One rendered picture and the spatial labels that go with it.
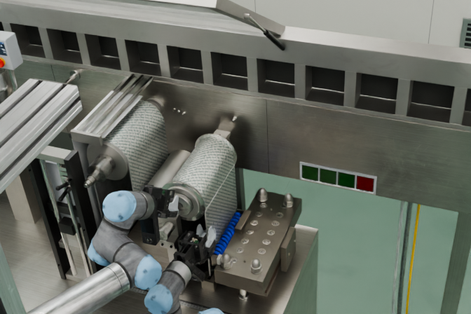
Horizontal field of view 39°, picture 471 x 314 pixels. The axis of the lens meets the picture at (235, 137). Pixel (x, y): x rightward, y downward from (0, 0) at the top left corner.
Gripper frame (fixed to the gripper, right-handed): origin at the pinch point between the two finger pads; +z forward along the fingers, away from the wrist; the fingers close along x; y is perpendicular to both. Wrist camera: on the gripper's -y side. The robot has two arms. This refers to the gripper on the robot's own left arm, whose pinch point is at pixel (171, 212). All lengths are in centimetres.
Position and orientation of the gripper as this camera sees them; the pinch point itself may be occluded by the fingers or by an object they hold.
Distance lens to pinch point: 199.3
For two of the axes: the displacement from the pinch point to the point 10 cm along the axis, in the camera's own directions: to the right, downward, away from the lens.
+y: 1.9, -9.8, 0.2
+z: 3.2, 0.9, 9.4
